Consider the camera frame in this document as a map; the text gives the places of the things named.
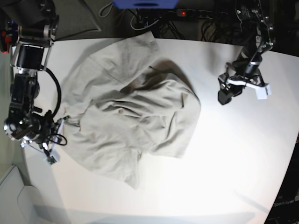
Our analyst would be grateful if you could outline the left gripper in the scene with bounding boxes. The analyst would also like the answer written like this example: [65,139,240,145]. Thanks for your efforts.
[218,74,244,105]

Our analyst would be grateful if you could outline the grey t-shirt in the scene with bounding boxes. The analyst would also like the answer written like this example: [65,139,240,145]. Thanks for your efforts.
[58,32,201,189]

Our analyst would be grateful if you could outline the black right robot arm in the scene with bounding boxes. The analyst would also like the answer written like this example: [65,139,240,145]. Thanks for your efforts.
[0,0,61,144]

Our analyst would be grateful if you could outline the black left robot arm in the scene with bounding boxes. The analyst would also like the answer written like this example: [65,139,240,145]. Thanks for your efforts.
[218,0,275,105]

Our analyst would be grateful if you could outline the black power strip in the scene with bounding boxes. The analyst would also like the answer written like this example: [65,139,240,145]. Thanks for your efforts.
[174,9,228,21]

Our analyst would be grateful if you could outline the blue box at top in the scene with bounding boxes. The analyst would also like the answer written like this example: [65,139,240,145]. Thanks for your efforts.
[113,0,178,9]

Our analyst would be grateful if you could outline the red and black clamp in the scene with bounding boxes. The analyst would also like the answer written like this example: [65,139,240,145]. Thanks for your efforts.
[0,23,12,54]

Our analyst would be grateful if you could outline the grey side table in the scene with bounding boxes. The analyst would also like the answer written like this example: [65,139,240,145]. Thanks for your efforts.
[0,166,39,224]

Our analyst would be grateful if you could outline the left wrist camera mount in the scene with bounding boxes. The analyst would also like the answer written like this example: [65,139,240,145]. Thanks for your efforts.
[223,69,272,100]

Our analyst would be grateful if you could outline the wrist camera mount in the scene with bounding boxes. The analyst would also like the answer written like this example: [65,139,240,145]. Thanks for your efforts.
[21,116,69,166]
[223,69,272,100]

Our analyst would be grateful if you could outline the white cable loop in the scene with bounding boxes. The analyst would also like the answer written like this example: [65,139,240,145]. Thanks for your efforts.
[129,14,160,31]

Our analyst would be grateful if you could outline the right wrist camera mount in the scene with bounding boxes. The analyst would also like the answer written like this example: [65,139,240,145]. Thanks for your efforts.
[21,116,69,166]

